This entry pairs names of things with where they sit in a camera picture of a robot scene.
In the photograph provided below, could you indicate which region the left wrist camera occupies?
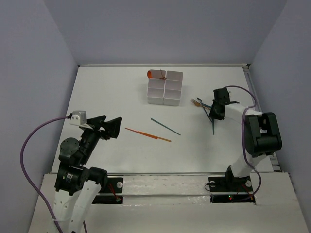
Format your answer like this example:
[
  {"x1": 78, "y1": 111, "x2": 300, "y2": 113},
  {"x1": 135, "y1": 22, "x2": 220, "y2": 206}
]
[{"x1": 69, "y1": 110, "x2": 87, "y2": 126}]

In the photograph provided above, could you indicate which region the teal chopstick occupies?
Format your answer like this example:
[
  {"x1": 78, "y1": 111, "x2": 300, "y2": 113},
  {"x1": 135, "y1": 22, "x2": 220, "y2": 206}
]
[{"x1": 150, "y1": 118, "x2": 181, "y2": 136}]

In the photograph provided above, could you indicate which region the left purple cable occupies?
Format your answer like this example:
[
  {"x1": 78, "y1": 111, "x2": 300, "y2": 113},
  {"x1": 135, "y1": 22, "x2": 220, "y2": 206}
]
[{"x1": 20, "y1": 116, "x2": 73, "y2": 233}]

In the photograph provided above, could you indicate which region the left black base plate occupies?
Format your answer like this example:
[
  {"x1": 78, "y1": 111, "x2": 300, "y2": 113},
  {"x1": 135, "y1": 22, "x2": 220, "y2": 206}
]
[{"x1": 93, "y1": 177, "x2": 123, "y2": 204}]

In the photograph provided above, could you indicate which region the orange fork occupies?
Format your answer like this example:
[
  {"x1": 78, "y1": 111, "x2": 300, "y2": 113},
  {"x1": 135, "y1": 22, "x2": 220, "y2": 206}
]
[{"x1": 191, "y1": 99, "x2": 211, "y2": 110}]

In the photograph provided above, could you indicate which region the white left divided container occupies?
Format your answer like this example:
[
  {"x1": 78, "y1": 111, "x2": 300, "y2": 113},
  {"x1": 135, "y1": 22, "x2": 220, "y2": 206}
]
[{"x1": 147, "y1": 69, "x2": 166, "y2": 105}]

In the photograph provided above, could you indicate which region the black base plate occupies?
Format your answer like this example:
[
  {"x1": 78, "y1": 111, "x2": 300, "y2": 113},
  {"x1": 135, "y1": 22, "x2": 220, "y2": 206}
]
[
  {"x1": 205, "y1": 176, "x2": 256, "y2": 203},
  {"x1": 93, "y1": 177, "x2": 123, "y2": 204}
]

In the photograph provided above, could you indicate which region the white right divided container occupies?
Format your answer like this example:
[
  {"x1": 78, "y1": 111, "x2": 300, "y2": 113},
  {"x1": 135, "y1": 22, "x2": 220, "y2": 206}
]
[{"x1": 163, "y1": 71, "x2": 183, "y2": 106}]

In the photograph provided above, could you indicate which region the orange spoon in container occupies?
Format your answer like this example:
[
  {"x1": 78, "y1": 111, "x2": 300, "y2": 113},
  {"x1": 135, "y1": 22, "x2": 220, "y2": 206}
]
[{"x1": 147, "y1": 70, "x2": 153, "y2": 79}]

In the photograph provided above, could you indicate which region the teal spoon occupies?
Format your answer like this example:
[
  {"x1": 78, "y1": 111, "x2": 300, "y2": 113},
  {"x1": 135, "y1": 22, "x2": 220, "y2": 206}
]
[{"x1": 197, "y1": 97, "x2": 213, "y2": 123}]

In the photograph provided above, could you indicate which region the orange chopstick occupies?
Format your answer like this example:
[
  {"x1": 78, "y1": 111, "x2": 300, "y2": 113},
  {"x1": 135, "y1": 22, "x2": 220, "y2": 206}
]
[{"x1": 125, "y1": 127, "x2": 158, "y2": 139}]

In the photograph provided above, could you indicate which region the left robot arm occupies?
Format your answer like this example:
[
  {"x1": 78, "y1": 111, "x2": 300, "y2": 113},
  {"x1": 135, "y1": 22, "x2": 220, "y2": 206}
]
[{"x1": 47, "y1": 111, "x2": 123, "y2": 233}]

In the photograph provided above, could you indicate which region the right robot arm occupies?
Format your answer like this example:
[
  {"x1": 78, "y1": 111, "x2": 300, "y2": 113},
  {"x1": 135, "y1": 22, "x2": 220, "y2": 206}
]
[{"x1": 209, "y1": 87, "x2": 282, "y2": 190}]

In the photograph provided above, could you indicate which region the yellow-orange chopstick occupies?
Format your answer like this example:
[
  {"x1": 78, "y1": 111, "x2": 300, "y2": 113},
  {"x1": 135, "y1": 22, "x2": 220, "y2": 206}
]
[{"x1": 137, "y1": 131, "x2": 171, "y2": 142}]

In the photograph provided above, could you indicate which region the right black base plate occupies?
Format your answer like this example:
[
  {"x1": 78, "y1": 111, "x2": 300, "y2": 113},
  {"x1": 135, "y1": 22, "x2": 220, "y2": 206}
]
[{"x1": 205, "y1": 176, "x2": 256, "y2": 203}]

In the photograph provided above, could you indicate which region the white divided container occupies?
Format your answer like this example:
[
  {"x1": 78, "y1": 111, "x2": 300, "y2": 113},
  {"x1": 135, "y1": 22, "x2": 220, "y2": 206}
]
[
  {"x1": 147, "y1": 69, "x2": 166, "y2": 105},
  {"x1": 163, "y1": 71, "x2": 183, "y2": 106}
]

